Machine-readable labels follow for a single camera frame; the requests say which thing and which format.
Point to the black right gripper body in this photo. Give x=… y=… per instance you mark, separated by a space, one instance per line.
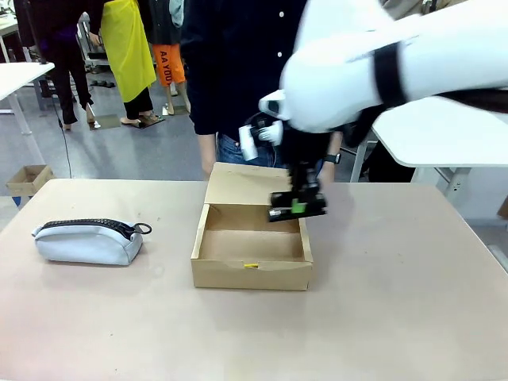
x=305 y=151

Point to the black stapler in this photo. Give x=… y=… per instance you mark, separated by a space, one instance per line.
x=317 y=205

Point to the person's right forearm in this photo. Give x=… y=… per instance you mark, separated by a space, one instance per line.
x=207 y=147

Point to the person's left forearm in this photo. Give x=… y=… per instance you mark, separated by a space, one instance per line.
x=335 y=143

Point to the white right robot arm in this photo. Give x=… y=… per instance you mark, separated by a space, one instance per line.
x=337 y=79

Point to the brown open cardboard box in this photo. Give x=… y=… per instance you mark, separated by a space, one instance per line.
x=246 y=278

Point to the small cardboard box on floor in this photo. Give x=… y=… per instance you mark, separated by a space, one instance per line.
x=29 y=180

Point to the person's left hand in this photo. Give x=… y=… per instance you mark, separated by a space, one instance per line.
x=327 y=173

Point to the person's right hand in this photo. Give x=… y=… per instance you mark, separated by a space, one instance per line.
x=208 y=171

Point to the black wrist watch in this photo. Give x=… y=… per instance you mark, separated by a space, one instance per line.
x=332 y=158

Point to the small yellow item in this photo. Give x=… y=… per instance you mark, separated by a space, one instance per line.
x=251 y=265

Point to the person in dark shirt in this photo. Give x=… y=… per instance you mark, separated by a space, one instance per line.
x=234 y=67

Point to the large white table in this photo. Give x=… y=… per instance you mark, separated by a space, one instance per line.
x=444 y=135

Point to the person in yellow apron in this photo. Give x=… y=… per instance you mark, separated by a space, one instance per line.
x=129 y=51

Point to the grey zipper pencil case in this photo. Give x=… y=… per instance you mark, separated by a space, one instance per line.
x=87 y=246

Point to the grey metal cart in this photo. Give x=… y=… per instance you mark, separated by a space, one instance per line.
x=92 y=51

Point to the person in dark clothes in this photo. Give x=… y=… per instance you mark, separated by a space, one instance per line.
x=67 y=51

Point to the white table with metal leg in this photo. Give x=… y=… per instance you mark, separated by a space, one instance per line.
x=20 y=77

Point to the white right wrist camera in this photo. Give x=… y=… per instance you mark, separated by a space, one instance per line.
x=248 y=145

